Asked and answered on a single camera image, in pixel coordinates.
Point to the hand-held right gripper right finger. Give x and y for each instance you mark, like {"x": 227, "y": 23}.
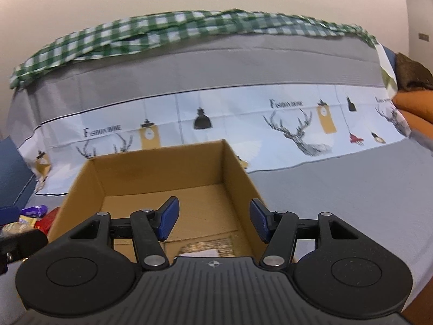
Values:
{"x": 258, "y": 218}

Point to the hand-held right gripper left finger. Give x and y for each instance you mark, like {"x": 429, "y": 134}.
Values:
{"x": 169, "y": 218}

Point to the yellow snack bar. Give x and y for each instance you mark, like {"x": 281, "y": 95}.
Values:
{"x": 27, "y": 220}

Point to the red snack packet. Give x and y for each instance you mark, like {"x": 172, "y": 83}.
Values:
{"x": 47, "y": 221}

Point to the purple chocolate bar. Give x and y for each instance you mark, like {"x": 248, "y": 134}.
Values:
{"x": 33, "y": 211}

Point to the brown cardboard box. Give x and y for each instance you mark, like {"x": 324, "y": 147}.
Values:
{"x": 162, "y": 172}

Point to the golden snack packet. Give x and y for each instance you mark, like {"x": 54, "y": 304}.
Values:
{"x": 12, "y": 229}

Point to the torn paper label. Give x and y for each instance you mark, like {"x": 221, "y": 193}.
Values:
{"x": 209, "y": 247}

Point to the blue upholstered furniture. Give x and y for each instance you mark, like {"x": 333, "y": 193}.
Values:
{"x": 13, "y": 172}

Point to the grey printed bedsheet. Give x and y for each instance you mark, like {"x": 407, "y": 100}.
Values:
{"x": 270, "y": 74}

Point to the green checkered cloth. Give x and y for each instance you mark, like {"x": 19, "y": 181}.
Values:
{"x": 189, "y": 28}

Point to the orange cushion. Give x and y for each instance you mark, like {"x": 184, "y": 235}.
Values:
{"x": 416, "y": 106}

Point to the white green patterned pillow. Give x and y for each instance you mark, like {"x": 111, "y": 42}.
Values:
{"x": 385, "y": 67}

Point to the brown cloth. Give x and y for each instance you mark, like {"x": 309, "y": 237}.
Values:
{"x": 412, "y": 71}

